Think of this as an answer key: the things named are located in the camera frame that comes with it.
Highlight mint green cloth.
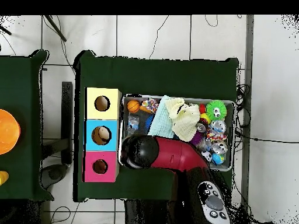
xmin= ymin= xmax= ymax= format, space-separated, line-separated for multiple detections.
xmin=147 ymin=94 xmax=175 ymax=138

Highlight cream yellow cloth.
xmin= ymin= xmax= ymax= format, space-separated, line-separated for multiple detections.
xmin=165 ymin=97 xmax=201 ymax=142

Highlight wooden box with three holes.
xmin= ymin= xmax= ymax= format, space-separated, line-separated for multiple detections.
xmin=82 ymin=87 xmax=123 ymax=183

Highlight shallow metal mesh bin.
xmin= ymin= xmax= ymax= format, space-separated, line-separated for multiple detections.
xmin=117 ymin=93 xmax=236 ymax=172

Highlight crushed clear water bottle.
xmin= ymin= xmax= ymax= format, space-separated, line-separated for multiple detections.
xmin=127 ymin=115 xmax=140 ymax=135

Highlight orange toy basketball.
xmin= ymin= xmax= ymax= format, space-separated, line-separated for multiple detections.
xmin=127 ymin=100 xmax=141 ymax=114

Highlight dark green table cloth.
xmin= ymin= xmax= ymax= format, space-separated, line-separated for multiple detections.
xmin=0 ymin=49 xmax=54 ymax=201
xmin=72 ymin=50 xmax=239 ymax=207

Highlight green spiky ball with eyes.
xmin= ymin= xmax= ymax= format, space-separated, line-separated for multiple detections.
xmin=205 ymin=99 xmax=228 ymax=121

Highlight small toy soccer ball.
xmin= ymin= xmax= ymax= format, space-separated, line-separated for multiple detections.
xmin=201 ymin=150 xmax=213 ymax=163

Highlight black upright panel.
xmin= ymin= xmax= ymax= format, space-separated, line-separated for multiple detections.
xmin=61 ymin=81 xmax=74 ymax=165

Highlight black tripod leg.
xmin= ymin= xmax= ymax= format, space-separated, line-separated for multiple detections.
xmin=0 ymin=24 xmax=12 ymax=36
xmin=44 ymin=15 xmax=67 ymax=43

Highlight orange bowl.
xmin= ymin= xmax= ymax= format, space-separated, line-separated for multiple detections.
xmin=0 ymin=108 xmax=21 ymax=155

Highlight small yellow object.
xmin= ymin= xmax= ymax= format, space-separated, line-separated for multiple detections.
xmin=0 ymin=170 xmax=9 ymax=186

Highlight colourful knotted rope toy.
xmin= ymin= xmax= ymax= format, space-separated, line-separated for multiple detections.
xmin=141 ymin=97 xmax=160 ymax=114

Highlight thin black floor cable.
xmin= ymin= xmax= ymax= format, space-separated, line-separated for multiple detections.
xmin=148 ymin=15 xmax=169 ymax=60

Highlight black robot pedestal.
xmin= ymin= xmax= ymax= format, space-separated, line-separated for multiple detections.
xmin=124 ymin=199 xmax=178 ymax=224

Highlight black cable bundle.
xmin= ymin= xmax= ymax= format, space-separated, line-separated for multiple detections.
xmin=235 ymin=83 xmax=252 ymax=113

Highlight black cable with connector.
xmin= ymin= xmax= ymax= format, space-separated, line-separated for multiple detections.
xmin=235 ymin=130 xmax=299 ymax=144

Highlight grey floor cable cover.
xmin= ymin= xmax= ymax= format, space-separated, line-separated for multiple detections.
xmin=240 ymin=15 xmax=255 ymax=207

